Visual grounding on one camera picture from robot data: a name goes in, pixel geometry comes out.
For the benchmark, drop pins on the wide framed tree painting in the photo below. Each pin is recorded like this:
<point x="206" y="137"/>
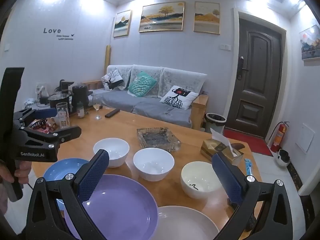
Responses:
<point x="162" y="17"/>

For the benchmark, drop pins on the glass ashtray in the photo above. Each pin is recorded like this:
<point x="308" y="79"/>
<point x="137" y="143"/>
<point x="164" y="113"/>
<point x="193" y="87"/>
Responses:
<point x="157" y="137"/>

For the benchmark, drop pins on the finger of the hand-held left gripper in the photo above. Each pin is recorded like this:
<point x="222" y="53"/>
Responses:
<point x="67" y="132"/>
<point x="46" y="112"/>

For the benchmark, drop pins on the black remote control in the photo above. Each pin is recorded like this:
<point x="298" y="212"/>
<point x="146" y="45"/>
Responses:
<point x="112" y="113"/>

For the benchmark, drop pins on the printed drinking glass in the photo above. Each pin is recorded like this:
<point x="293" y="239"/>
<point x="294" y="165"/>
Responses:
<point x="63" y="115"/>

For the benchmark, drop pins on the white light switch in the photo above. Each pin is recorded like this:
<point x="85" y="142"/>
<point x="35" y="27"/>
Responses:
<point x="225" y="47"/>

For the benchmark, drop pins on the red fire extinguisher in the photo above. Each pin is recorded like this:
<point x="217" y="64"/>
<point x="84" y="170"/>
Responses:
<point x="278" y="137"/>

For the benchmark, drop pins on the glass jar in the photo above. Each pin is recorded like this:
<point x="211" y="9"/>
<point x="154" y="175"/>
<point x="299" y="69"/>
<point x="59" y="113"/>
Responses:
<point x="80" y="111"/>

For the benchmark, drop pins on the red snack packet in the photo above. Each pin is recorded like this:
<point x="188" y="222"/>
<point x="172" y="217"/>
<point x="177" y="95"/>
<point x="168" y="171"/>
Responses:
<point x="40" y="125"/>

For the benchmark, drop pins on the dark brown flat object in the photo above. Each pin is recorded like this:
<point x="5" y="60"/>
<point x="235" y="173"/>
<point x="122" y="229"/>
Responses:
<point x="238" y="146"/>

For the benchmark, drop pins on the cream bowl with dark mark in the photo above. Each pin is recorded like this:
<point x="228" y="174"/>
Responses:
<point x="197" y="177"/>

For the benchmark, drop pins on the trash bin with black bag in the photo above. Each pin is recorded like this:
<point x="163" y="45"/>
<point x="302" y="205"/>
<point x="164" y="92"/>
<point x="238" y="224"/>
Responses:
<point x="215" y="122"/>

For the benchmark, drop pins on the red doormat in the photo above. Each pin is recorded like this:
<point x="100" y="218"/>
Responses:
<point x="250" y="142"/>

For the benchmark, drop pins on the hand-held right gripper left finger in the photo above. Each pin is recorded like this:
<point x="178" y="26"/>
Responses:
<point x="93" y="175"/>

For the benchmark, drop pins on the blue toothbrush packet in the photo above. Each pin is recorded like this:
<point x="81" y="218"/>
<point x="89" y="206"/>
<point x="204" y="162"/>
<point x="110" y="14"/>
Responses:
<point x="248" y="166"/>

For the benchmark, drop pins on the small framed landscape painting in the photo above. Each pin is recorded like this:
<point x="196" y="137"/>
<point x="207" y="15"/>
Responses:
<point x="122" y="23"/>

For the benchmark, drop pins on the black cooking pot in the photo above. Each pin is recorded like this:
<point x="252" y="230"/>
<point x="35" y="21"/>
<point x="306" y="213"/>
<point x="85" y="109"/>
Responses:
<point x="58" y="101"/>

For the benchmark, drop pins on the black coffee machine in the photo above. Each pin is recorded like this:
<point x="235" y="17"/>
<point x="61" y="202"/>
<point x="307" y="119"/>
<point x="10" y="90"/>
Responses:
<point x="65" y="85"/>

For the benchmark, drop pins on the dark brown door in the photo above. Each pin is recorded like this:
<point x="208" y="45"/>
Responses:
<point x="257" y="80"/>

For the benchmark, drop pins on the teal leaf pillow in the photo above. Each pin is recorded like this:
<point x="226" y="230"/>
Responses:
<point x="141" y="85"/>

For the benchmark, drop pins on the blue plate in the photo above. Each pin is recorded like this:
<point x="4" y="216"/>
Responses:
<point x="60" y="167"/>

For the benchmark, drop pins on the purple plate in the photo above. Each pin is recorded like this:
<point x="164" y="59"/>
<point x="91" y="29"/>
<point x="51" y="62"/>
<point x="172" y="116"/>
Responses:
<point x="120" y="205"/>

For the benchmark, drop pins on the small white and black appliance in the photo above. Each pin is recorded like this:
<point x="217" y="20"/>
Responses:
<point x="282" y="158"/>

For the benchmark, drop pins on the white plate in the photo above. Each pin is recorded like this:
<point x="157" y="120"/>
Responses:
<point x="185" y="225"/>

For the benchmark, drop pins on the white pillow with root print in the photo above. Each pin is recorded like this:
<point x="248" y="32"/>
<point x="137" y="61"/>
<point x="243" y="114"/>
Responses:
<point x="178" y="97"/>

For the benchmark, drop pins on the wooden board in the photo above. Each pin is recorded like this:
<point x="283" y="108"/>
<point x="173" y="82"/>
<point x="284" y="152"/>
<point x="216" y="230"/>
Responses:
<point x="107" y="57"/>

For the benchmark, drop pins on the black and white tree pillow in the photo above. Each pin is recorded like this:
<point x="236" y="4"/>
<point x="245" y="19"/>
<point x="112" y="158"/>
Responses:
<point x="112" y="80"/>

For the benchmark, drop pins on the unframed mountain canvas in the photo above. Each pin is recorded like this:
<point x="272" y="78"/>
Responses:
<point x="310" y="43"/>

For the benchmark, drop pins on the person's left hand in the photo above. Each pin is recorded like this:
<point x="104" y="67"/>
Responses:
<point x="23" y="170"/>

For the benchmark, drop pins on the white lace sofa cover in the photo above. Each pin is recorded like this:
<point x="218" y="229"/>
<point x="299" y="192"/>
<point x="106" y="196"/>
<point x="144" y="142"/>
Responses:
<point x="185" y="82"/>

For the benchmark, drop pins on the framed golden tree painting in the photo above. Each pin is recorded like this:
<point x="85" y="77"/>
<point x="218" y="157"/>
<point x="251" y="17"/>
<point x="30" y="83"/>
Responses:
<point x="207" y="17"/>

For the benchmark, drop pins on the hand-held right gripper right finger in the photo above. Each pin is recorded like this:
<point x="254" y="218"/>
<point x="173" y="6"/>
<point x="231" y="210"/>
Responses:
<point x="227" y="177"/>

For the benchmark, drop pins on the black electric kettle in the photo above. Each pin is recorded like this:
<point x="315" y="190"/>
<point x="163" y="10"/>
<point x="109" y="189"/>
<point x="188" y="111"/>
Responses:
<point x="80" y="96"/>

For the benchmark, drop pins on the wine glass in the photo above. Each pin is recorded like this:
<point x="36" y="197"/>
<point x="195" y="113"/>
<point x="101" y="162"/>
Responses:
<point x="97" y="103"/>

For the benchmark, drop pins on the black wall lettering decal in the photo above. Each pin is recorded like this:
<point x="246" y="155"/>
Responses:
<point x="52" y="30"/>

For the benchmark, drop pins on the wooden sofa with grey cushion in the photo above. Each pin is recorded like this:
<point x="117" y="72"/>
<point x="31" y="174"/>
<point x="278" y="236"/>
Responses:
<point x="150" y="107"/>

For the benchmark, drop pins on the white bowl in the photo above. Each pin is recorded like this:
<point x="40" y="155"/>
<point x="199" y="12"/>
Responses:
<point x="153" y="162"/>
<point x="112" y="150"/>

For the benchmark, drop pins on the gold tissue box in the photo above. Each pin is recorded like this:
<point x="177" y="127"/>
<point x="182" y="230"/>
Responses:
<point x="212" y="146"/>

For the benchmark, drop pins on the white wall panel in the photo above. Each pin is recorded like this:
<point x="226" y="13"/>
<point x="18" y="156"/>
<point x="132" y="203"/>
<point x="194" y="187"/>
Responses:
<point x="305" y="137"/>

